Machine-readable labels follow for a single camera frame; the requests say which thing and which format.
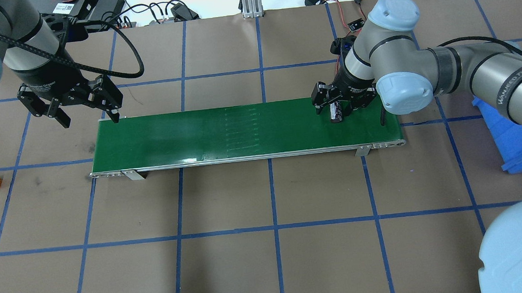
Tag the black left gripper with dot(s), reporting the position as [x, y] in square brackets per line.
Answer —
[53, 79]

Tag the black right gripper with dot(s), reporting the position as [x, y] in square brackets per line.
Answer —
[352, 89]

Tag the black cylindrical capacitor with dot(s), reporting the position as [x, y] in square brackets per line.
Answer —
[336, 112]

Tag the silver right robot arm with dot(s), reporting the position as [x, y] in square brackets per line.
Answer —
[384, 56]

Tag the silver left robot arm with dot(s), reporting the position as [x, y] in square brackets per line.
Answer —
[32, 45]

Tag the green conveyor belt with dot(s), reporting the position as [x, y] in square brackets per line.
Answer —
[241, 133]

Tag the small motor controller board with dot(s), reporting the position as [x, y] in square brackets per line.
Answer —
[356, 25]

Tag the blue plastic bin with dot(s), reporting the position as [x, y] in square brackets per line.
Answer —
[517, 137]

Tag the aluminium frame post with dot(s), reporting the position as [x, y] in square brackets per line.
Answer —
[251, 8]

